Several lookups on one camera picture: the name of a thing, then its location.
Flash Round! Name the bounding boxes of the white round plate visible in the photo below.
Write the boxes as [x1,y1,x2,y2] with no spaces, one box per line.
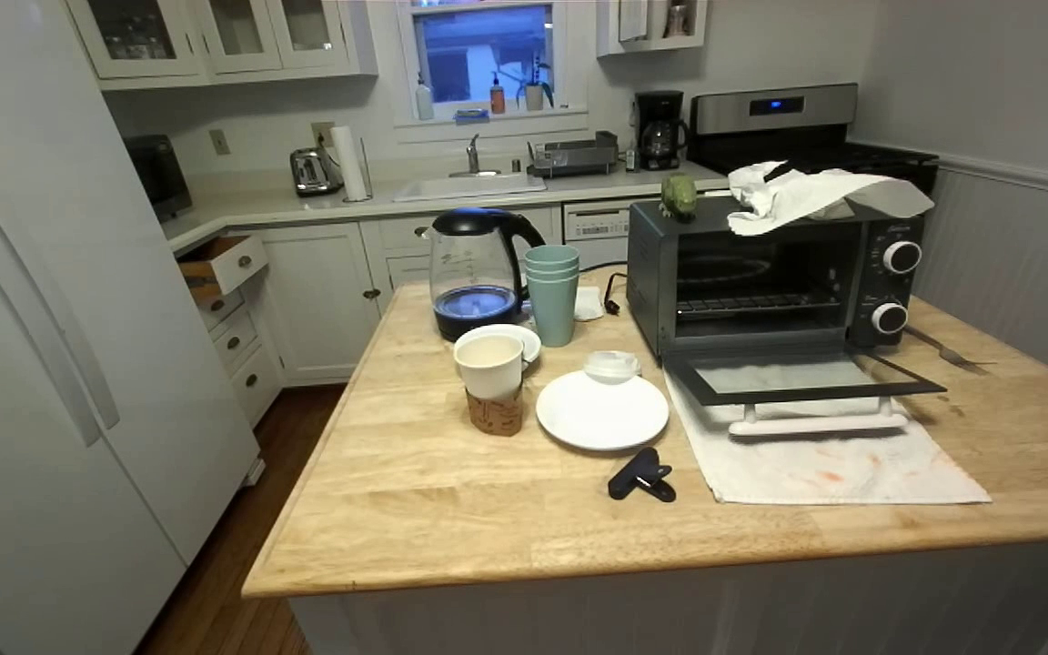
[530,363,674,454]

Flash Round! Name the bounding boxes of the teal plastic cup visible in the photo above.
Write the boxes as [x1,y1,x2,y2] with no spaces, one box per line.
[521,242,582,265]
[525,254,582,280]
[525,273,582,350]

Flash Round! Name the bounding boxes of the small white napkin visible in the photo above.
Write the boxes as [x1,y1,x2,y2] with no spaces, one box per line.
[570,284,611,323]

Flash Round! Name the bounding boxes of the glass electric kettle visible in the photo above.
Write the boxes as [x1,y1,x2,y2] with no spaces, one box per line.
[424,208,549,346]

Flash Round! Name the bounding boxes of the brown jar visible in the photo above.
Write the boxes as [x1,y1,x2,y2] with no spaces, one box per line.
[464,390,530,439]

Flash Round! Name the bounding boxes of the small white bowl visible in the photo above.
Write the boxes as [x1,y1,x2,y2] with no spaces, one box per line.
[582,346,645,385]

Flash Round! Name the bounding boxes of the white dishwasher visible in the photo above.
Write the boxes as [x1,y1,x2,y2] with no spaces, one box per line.
[560,198,661,273]

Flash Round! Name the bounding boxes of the white kitchen sink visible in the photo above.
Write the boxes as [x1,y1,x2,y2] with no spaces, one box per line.
[394,171,549,203]

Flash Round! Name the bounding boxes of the black dish rack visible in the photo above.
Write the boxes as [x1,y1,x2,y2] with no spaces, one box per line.
[525,126,625,181]

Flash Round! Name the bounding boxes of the black clip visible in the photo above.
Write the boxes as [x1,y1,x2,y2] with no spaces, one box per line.
[605,445,679,505]

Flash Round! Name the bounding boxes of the green round object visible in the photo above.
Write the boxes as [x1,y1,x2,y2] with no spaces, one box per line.
[659,171,702,223]

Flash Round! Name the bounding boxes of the white base cabinets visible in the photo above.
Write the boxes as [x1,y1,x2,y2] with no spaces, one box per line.
[172,198,674,430]

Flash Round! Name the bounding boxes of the black coffee maker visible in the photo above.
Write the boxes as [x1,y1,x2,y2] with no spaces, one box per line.
[633,86,690,174]

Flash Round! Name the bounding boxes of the white paper towel roll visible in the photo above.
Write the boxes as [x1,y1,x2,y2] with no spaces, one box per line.
[329,122,373,203]

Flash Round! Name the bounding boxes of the black toaster oven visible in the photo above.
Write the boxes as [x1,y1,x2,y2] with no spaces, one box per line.
[625,194,948,407]

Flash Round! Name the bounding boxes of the silver toaster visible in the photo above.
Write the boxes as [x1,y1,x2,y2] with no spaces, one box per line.
[286,142,344,200]

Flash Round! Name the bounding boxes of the kitchen window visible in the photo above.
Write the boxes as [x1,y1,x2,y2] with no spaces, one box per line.
[401,0,562,124]

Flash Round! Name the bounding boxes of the open white drawer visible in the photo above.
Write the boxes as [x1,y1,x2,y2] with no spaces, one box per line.
[175,231,271,301]

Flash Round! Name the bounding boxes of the white cloth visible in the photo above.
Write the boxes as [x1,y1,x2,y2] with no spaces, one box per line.
[721,156,938,242]

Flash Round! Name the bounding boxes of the white kitchen island base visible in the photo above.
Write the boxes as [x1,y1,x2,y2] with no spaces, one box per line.
[245,530,1048,655]

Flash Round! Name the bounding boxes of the silver black stove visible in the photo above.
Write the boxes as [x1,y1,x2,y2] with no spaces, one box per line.
[684,82,942,198]

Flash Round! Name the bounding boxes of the white table mat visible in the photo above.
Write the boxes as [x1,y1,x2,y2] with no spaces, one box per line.
[661,369,993,511]

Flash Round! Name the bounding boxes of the black countertop appliance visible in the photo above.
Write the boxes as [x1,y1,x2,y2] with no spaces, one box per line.
[123,130,195,231]

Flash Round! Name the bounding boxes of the white refrigerator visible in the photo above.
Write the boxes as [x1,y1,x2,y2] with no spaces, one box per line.
[0,0,262,655]

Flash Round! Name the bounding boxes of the black cable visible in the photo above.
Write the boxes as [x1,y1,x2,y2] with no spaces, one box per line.
[598,265,630,319]

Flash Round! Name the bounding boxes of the small white wall cabinet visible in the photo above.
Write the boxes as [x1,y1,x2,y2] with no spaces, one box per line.
[594,0,712,59]

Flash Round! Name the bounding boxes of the white glass-door wall cabinet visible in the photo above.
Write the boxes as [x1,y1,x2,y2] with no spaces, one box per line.
[65,0,379,92]

